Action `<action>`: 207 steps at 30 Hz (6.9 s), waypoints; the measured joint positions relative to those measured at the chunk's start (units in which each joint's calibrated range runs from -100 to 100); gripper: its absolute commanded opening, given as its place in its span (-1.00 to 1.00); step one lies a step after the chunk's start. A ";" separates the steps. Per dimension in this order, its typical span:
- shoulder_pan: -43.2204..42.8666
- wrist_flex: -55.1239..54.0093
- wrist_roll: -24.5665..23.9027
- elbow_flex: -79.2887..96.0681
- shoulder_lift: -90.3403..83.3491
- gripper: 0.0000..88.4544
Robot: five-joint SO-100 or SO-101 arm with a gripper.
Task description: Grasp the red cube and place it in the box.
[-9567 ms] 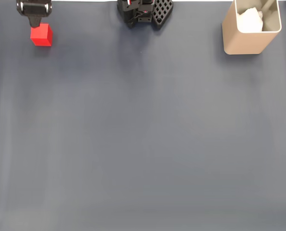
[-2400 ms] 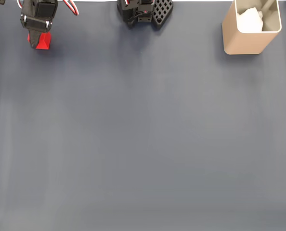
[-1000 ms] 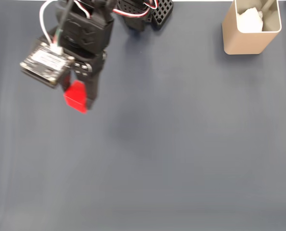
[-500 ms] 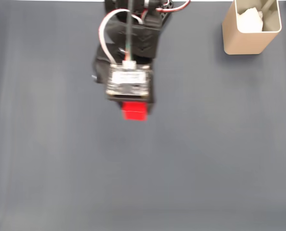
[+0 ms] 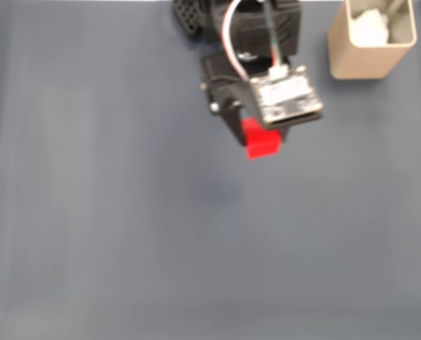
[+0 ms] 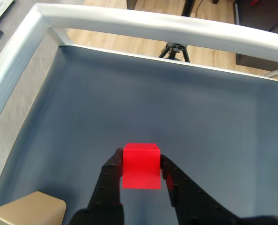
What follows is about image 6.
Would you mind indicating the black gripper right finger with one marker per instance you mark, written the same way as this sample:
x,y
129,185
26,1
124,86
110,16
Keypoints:
x,y
190,206

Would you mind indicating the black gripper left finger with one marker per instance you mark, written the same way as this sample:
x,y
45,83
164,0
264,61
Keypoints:
x,y
106,187

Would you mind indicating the red cube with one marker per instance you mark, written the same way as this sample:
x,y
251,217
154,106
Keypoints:
x,y
141,168

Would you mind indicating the beige rounded box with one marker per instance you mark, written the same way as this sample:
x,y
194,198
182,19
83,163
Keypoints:
x,y
31,208

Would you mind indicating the dark grey table mat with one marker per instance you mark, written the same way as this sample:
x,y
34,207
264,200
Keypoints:
x,y
176,105

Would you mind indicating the grey floor rug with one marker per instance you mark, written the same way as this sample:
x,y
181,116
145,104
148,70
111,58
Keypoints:
x,y
24,82

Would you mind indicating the silver tripod leg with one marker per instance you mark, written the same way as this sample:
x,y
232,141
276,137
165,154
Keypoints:
x,y
270,73

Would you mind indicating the black tripod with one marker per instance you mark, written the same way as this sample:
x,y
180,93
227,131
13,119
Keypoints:
x,y
174,48

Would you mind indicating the black table leg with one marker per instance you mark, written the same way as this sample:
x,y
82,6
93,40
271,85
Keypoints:
x,y
187,7

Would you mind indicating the dark cabinet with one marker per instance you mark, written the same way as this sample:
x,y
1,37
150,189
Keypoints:
x,y
258,14

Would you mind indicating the white frame rail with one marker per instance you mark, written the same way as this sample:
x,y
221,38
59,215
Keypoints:
x,y
153,25

